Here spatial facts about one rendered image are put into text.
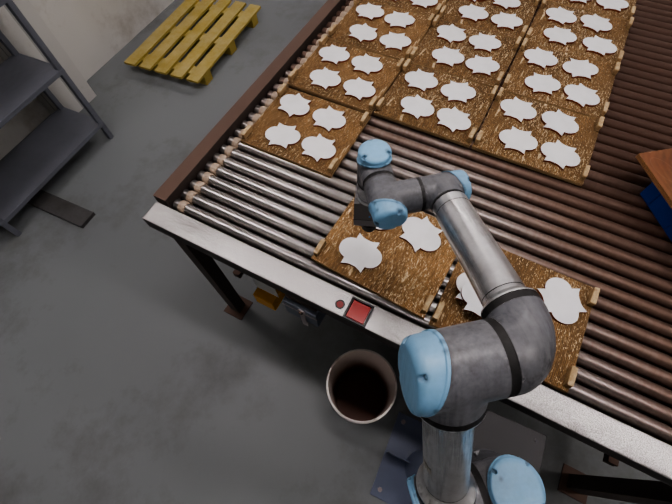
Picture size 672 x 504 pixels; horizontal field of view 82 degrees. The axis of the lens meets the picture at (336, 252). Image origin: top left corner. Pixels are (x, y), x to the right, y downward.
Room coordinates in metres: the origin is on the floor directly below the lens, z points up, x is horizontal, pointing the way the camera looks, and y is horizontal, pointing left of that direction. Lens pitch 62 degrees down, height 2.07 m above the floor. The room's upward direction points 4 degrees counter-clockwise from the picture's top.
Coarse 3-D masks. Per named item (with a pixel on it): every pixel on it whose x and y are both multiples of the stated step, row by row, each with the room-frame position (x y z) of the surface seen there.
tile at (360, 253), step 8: (344, 240) 0.64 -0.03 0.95; (352, 240) 0.63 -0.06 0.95; (360, 240) 0.63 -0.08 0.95; (368, 240) 0.63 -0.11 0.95; (344, 248) 0.61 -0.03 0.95; (352, 248) 0.60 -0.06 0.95; (360, 248) 0.60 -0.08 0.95; (368, 248) 0.60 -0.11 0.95; (376, 248) 0.60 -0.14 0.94; (344, 256) 0.58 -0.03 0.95; (352, 256) 0.57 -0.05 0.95; (360, 256) 0.57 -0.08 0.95; (368, 256) 0.57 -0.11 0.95; (376, 256) 0.57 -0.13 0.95; (352, 264) 0.55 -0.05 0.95; (360, 264) 0.54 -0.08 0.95; (368, 264) 0.54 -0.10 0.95; (376, 264) 0.54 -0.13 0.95; (360, 272) 0.52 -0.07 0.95
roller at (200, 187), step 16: (208, 192) 0.91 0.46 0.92; (240, 208) 0.82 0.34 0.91; (256, 208) 0.81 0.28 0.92; (272, 224) 0.75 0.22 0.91; (288, 224) 0.73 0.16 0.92; (304, 240) 0.68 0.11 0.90; (592, 368) 0.17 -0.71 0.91; (608, 368) 0.17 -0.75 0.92; (624, 384) 0.12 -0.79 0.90; (640, 384) 0.12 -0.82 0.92; (656, 384) 0.12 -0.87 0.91
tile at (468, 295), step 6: (468, 282) 0.44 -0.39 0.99; (462, 288) 0.42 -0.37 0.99; (468, 288) 0.42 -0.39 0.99; (462, 294) 0.40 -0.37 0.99; (468, 294) 0.40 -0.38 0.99; (474, 294) 0.40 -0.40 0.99; (468, 300) 0.38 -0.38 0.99; (474, 300) 0.38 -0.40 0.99; (468, 306) 0.36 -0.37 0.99; (474, 306) 0.36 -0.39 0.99; (480, 306) 0.36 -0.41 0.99; (474, 312) 0.34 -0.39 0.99; (480, 312) 0.34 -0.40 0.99
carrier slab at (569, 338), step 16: (512, 256) 0.54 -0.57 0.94; (464, 272) 0.49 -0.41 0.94; (528, 272) 0.47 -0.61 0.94; (544, 272) 0.47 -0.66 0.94; (448, 288) 0.44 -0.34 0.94; (576, 288) 0.41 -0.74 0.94; (592, 288) 0.41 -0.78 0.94; (448, 304) 0.39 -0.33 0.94; (464, 304) 0.39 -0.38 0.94; (448, 320) 0.34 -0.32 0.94; (464, 320) 0.34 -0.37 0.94; (560, 336) 0.27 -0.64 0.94; (576, 336) 0.26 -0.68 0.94; (560, 352) 0.22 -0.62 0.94; (576, 352) 0.22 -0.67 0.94; (560, 368) 0.18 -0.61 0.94; (560, 384) 0.13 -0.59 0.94
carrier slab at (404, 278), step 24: (408, 216) 0.72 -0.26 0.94; (432, 216) 0.71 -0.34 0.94; (336, 240) 0.65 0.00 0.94; (384, 240) 0.63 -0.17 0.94; (336, 264) 0.56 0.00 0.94; (384, 264) 0.54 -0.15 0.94; (408, 264) 0.54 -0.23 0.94; (432, 264) 0.53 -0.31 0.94; (384, 288) 0.46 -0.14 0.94; (408, 288) 0.45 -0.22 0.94; (432, 288) 0.45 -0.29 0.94
